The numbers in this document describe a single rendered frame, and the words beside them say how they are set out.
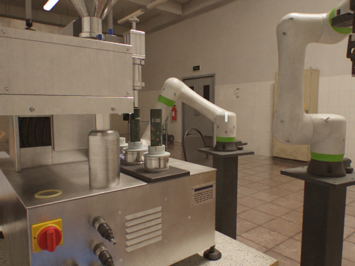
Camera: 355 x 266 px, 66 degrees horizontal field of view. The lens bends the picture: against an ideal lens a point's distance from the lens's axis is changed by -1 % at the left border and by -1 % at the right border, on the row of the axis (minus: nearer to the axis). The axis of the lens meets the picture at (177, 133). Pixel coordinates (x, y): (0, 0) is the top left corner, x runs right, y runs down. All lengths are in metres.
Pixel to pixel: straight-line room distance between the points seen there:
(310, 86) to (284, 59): 4.87
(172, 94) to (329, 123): 0.94
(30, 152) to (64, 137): 0.10
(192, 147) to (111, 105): 2.40
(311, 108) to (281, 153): 1.14
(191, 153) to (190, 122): 5.99
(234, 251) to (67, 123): 0.65
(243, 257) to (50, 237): 0.57
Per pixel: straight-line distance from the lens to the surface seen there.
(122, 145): 0.89
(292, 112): 1.18
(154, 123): 0.70
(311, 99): 6.12
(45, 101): 0.57
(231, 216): 1.89
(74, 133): 0.92
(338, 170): 1.28
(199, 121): 8.59
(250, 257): 0.92
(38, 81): 0.57
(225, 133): 1.73
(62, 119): 0.90
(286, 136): 1.18
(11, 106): 0.56
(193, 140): 3.02
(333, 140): 1.25
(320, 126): 1.22
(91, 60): 0.60
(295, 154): 6.22
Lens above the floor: 1.20
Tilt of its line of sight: 5 degrees down
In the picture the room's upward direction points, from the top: straight up
